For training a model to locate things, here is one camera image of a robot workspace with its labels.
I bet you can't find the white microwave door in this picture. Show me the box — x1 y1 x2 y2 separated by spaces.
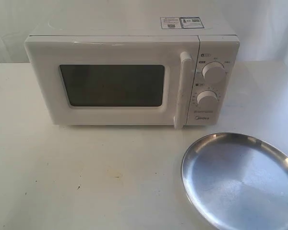
25 35 200 128

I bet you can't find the white microwave oven body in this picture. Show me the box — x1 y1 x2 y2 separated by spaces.
29 23 240 127

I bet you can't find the lower white control knob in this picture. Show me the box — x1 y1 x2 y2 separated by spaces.
196 91 217 107

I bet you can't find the white control knob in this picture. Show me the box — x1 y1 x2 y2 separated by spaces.
196 91 217 107
202 62 226 83

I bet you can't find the upper white control knob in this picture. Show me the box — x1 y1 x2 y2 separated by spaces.
202 62 226 83

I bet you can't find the white label sticker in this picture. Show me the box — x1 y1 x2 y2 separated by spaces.
160 17 182 29

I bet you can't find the blue label sticker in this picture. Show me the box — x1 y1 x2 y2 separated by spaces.
180 17 204 29

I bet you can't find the round stainless steel plate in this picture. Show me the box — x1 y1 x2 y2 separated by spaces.
180 132 288 230

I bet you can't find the white backdrop curtain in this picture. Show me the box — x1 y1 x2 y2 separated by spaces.
0 0 288 65

